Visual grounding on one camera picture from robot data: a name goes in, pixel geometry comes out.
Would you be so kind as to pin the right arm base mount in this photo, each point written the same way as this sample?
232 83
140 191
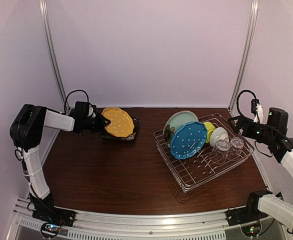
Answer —
240 216

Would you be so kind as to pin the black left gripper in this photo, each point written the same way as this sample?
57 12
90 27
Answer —
100 124

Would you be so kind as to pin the lime green bowl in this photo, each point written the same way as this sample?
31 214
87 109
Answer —
210 128

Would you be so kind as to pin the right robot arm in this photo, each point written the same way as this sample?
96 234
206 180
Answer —
273 135

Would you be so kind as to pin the chrome wire dish rack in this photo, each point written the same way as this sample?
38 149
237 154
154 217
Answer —
202 167

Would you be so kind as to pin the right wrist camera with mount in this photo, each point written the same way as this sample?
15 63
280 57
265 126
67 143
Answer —
257 110

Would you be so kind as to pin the white grid pattern bowl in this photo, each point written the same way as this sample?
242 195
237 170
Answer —
219 133

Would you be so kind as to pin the yellow polka dot plate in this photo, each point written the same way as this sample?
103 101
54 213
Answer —
121 124

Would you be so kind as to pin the right aluminium frame post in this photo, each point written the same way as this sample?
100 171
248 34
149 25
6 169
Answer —
250 34

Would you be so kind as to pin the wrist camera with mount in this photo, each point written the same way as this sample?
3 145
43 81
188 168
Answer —
257 110
85 109

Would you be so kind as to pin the aluminium frame post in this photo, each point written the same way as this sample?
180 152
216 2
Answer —
51 52
250 34

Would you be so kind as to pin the black square floral plate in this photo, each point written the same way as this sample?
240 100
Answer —
107 136

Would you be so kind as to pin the front aluminium rail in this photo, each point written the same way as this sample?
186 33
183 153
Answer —
211 225

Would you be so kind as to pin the clear glass far right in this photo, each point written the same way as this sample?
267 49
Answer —
236 146

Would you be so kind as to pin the blue polka dot plate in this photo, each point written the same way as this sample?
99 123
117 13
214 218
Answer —
188 140

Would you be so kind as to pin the clear glass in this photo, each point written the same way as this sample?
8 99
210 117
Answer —
236 146
220 152

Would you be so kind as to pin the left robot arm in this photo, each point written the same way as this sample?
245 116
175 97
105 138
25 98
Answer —
26 133

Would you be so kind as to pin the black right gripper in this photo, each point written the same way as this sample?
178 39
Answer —
242 123

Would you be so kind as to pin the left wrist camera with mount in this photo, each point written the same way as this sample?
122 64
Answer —
85 109

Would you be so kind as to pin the left aluminium frame post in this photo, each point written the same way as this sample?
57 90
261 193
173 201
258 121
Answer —
51 52

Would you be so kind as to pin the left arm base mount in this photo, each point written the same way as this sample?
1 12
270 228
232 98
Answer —
45 210

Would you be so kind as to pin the clear glass near left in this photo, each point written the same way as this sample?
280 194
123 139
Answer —
220 152

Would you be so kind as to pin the pale green flower plate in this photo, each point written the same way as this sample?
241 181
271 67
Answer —
176 121

